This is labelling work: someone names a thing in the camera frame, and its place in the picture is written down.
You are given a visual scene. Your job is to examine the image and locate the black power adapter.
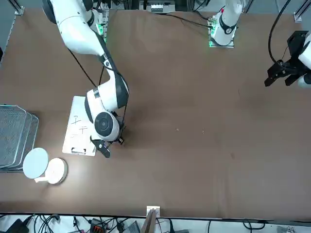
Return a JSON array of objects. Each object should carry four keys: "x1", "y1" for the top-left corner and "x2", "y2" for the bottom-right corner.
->
[{"x1": 4, "y1": 218, "x2": 30, "y2": 233}]

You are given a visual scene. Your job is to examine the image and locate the grey power strip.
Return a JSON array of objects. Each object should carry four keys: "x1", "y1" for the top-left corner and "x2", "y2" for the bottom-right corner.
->
[{"x1": 150, "y1": 3, "x2": 176, "y2": 13}]

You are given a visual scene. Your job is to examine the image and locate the black table cable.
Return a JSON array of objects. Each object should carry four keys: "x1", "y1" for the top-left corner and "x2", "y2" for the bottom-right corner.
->
[{"x1": 155, "y1": 12, "x2": 212, "y2": 28}]

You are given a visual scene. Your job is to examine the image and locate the white A4 paper sheet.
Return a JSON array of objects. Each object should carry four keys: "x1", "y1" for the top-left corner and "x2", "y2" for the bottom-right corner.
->
[{"x1": 63, "y1": 96, "x2": 97, "y2": 152}]

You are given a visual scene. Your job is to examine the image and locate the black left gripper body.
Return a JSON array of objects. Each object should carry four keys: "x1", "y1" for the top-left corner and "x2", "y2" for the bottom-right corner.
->
[{"x1": 287, "y1": 31, "x2": 308, "y2": 61}]

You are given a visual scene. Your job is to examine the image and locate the white clipboard with metal clip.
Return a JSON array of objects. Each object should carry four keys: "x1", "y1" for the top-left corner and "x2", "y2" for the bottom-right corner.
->
[{"x1": 62, "y1": 95, "x2": 98, "y2": 157}]

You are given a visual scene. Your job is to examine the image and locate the silver mesh tray rack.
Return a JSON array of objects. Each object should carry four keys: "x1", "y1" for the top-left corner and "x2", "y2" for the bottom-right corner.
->
[{"x1": 0, "y1": 104, "x2": 39, "y2": 173}]

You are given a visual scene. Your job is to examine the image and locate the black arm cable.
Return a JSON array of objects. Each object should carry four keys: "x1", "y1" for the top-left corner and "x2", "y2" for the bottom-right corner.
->
[
  {"x1": 268, "y1": 0, "x2": 292, "y2": 64},
  {"x1": 67, "y1": 47, "x2": 128, "y2": 132}
]

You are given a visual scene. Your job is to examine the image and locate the aluminium camera post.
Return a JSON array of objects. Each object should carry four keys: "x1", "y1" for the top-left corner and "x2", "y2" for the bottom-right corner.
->
[{"x1": 141, "y1": 205, "x2": 161, "y2": 233}]

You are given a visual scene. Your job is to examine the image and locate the white round desk lamp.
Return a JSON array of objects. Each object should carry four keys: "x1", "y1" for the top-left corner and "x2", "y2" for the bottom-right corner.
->
[{"x1": 22, "y1": 147, "x2": 69, "y2": 186}]

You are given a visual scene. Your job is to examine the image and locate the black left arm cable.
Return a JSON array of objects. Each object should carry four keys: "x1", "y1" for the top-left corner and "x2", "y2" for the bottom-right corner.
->
[{"x1": 268, "y1": 0, "x2": 292, "y2": 64}]

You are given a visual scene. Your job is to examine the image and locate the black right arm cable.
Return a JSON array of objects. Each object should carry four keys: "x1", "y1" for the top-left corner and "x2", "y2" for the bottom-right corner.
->
[{"x1": 67, "y1": 47, "x2": 128, "y2": 132}]

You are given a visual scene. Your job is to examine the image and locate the red black hub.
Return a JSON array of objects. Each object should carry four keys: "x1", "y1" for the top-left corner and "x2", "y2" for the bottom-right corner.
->
[{"x1": 91, "y1": 223, "x2": 107, "y2": 233}]

